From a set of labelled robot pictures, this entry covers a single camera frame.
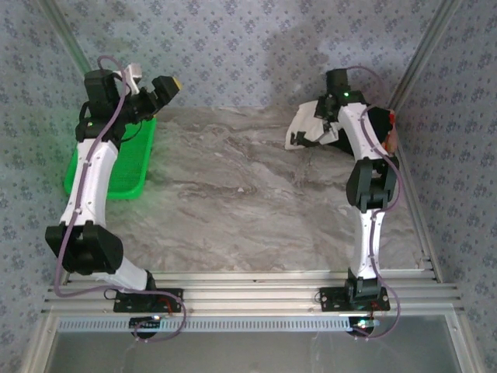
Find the white t-shirt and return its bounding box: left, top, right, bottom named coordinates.
left=284, top=101, right=341, bottom=151

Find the black folded t-shirt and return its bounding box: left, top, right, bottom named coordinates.
left=332, top=105, right=391, bottom=156

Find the green plastic basket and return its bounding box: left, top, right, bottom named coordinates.
left=64, top=115, right=158, bottom=201

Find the red yellow patterned t-shirt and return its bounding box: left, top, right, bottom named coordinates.
left=382, top=109, right=400, bottom=157

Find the right controller board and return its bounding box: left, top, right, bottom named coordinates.
left=348, top=316, right=381, bottom=336

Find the controller board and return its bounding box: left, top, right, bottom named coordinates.
left=348, top=316, right=381, bottom=336
left=130, top=316, right=163, bottom=331

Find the left controller board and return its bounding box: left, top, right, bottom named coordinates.
left=130, top=316, right=163, bottom=331

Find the grey lower metal panel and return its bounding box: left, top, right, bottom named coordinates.
left=29, top=314, right=481, bottom=373

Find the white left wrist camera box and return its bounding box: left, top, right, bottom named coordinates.
left=114, top=63, right=144, bottom=95

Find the aluminium frame post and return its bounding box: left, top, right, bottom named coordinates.
left=388, top=0, right=465, bottom=110
left=38, top=0, right=113, bottom=110

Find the aluminium table side rail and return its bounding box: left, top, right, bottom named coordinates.
left=390, top=149, right=446, bottom=284

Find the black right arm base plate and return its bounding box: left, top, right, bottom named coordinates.
left=318, top=286, right=391, bottom=312

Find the aluminium rail frame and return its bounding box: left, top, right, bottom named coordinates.
left=41, top=270, right=465, bottom=316

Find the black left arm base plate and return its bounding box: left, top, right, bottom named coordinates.
left=113, top=288, right=184, bottom=313

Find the grey slotted cable duct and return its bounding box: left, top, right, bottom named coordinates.
left=57, top=315, right=353, bottom=334

